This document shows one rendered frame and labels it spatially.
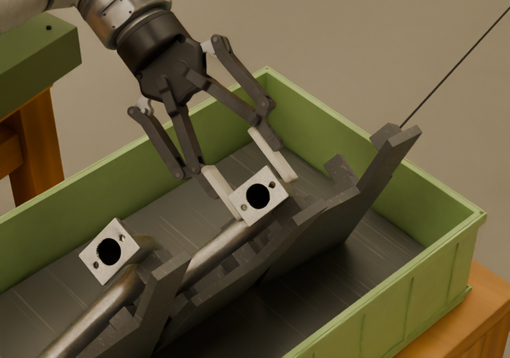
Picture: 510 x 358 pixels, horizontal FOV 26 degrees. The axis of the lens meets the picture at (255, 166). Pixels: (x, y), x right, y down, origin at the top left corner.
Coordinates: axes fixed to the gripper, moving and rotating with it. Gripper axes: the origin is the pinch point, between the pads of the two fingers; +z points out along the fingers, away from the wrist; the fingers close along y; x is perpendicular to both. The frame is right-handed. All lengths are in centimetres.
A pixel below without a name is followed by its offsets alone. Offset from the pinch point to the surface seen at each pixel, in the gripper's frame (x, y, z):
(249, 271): 7.9, -9.1, 6.9
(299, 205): 3.2, 1.5, 5.1
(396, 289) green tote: 21.2, 0.3, 18.5
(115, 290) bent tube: -1.1, -19.8, 0.5
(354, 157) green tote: 41.6, 2.1, 0.3
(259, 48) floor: 200, -31, -61
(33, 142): 55, -43, -37
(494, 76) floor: 211, 16, -13
